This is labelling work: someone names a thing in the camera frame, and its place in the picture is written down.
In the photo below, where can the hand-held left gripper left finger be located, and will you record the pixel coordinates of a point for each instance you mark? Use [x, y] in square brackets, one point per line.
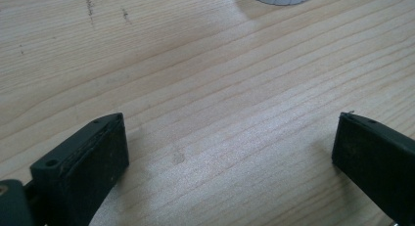
[81, 167]

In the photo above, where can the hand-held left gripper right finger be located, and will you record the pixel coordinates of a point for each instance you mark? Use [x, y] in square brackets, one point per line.
[375, 160]

